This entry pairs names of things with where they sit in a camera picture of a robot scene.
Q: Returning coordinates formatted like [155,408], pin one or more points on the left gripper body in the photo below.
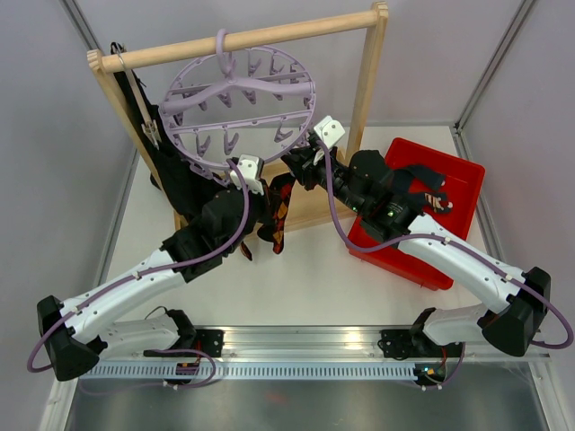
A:
[259,208]

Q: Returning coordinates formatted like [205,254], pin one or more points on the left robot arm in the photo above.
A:
[79,332]

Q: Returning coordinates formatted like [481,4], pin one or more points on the metal clip hanger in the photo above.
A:
[151,132]

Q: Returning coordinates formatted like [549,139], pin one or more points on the navy sock in bin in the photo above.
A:
[437,201]

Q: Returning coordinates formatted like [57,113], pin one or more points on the grey blue sock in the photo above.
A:
[404,177]

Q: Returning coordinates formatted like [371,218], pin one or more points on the white slotted cable duct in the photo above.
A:
[302,371]

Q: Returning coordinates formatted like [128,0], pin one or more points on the red plastic bin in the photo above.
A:
[462,185]

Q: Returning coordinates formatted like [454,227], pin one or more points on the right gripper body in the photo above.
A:
[314,173]

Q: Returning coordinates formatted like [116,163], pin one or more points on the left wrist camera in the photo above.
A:
[250,167]

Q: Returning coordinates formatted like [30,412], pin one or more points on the black hanging clothes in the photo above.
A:
[186,191]

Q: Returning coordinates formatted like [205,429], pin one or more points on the wooden hanger rack frame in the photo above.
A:
[157,67]

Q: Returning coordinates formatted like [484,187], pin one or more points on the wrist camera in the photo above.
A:
[250,167]
[330,131]

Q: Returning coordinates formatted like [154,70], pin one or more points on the aluminium mounting rail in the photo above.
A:
[300,343]

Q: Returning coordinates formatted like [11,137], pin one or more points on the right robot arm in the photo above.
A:
[514,312]

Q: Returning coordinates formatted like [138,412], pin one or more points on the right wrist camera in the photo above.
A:
[330,131]

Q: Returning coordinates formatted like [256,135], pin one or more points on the purple round clip hanger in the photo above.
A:
[256,101]

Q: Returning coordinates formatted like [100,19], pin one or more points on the argyle patterned sock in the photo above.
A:
[245,251]
[278,195]

